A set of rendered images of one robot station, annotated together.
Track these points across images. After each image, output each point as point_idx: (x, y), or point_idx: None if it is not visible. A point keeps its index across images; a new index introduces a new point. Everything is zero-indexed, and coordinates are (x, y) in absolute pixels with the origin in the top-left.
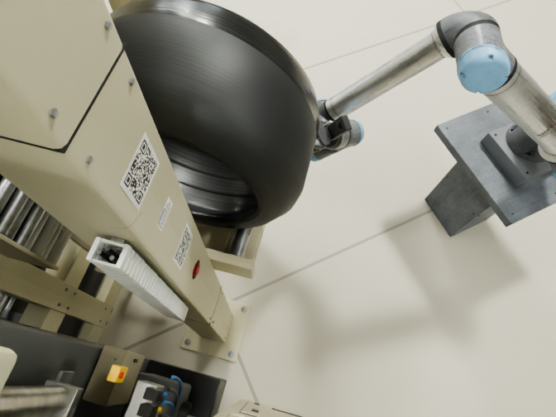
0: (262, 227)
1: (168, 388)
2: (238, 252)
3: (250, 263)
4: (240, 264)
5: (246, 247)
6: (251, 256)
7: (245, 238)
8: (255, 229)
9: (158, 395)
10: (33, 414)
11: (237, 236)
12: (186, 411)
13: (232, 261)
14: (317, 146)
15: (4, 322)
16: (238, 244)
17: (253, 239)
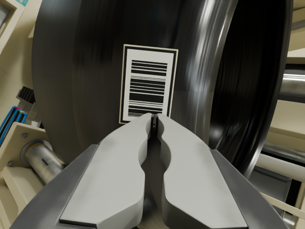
0: (21, 204)
1: (23, 114)
2: (39, 145)
3: (20, 123)
4: (31, 126)
5: (27, 178)
6: (11, 171)
7: (44, 153)
8: (33, 193)
9: (33, 91)
10: None
11: (55, 154)
12: None
13: (42, 129)
14: (70, 181)
15: None
16: (46, 148)
17: (25, 185)
